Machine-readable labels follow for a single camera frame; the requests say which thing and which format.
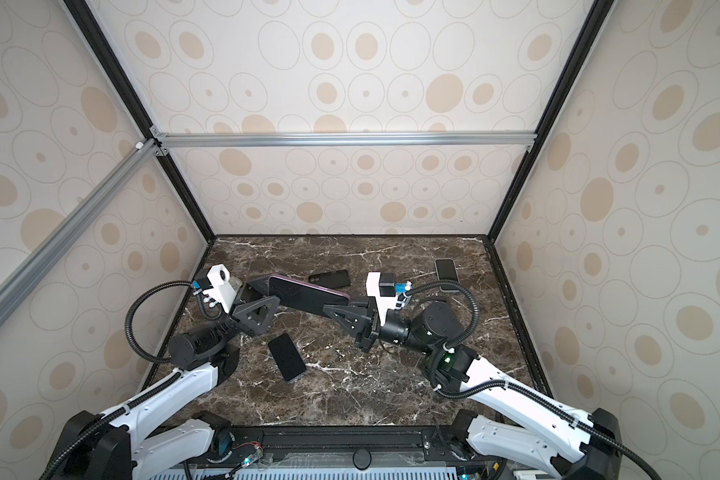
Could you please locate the black phone case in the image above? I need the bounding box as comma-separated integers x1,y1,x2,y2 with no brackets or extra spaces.
308,269,351,290

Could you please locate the aluminium rail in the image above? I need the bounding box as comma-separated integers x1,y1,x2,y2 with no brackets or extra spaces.
156,131,537,148
0,139,158,328

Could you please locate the black phone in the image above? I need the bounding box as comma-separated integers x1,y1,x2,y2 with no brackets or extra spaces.
248,274,350,317
267,333,307,382
435,259,459,282

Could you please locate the black base frame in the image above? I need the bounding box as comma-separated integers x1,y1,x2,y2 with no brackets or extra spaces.
80,424,601,480

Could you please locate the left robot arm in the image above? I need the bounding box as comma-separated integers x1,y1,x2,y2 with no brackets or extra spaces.
41,279,280,479

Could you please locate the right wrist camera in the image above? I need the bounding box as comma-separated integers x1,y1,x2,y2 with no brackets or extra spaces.
366,272,412,326

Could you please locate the light blue case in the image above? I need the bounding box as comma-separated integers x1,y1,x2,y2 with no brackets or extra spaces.
435,259,459,293

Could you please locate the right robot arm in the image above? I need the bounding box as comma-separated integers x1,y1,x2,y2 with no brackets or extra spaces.
318,272,659,479

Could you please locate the aluminium rail back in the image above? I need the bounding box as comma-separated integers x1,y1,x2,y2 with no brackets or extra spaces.
156,131,537,148

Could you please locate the aluminium rail left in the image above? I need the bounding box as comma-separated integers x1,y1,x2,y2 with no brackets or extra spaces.
0,139,158,328

